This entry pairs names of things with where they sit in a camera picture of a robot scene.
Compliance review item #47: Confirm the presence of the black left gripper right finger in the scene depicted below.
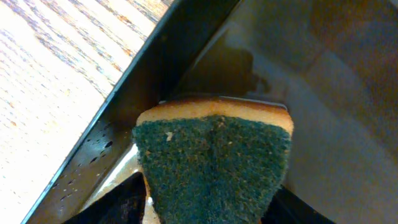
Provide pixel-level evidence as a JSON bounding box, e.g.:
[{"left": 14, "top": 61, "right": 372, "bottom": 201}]
[{"left": 260, "top": 186, "right": 334, "bottom": 224}]

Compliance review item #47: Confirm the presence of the black rectangular water tray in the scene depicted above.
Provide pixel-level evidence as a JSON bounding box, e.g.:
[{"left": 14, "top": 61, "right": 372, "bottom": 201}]
[{"left": 24, "top": 1, "right": 397, "bottom": 223}]

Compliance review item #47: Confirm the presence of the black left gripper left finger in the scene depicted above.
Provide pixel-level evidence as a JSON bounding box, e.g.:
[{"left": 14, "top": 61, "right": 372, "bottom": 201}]
[{"left": 65, "top": 172, "right": 146, "bottom": 224}]

